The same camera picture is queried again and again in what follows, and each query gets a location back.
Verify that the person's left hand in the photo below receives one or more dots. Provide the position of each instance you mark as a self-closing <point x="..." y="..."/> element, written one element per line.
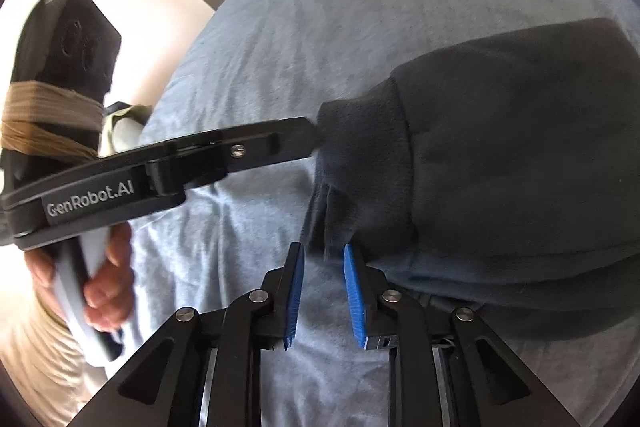
<point x="112" y="287"/>

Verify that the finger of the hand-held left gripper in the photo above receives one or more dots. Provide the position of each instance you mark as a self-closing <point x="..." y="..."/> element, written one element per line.
<point x="260" y="149"/>

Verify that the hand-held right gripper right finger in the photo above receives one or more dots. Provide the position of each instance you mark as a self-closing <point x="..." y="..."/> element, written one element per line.
<point x="355" y="297"/>

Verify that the olive green garment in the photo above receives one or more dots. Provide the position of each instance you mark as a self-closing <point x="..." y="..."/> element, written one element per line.
<point x="127" y="114"/>

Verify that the blue bed blanket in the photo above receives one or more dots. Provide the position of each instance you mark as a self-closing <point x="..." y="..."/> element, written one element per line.
<point x="300" y="7"/>

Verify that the black pants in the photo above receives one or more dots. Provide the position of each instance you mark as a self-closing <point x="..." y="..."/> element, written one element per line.
<point x="500" y="157"/>

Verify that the person's beige clothing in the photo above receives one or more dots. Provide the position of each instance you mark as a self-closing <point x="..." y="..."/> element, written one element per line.
<point x="35" y="347"/>

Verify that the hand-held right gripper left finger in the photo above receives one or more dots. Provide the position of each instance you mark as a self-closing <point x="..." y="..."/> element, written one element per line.
<point x="295" y="292"/>

